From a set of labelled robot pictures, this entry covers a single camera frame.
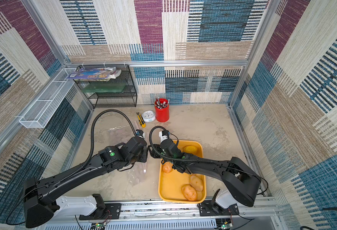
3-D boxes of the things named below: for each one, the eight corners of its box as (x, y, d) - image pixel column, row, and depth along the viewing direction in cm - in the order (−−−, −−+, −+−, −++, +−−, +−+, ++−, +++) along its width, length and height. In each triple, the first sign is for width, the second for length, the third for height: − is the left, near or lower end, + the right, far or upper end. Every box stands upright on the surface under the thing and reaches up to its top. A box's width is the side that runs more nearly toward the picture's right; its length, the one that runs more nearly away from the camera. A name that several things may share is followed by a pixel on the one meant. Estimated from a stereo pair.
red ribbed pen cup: (156, 122, 112) (154, 107, 99) (157, 113, 118) (155, 97, 106) (169, 122, 112) (168, 107, 99) (169, 113, 118) (168, 97, 106)
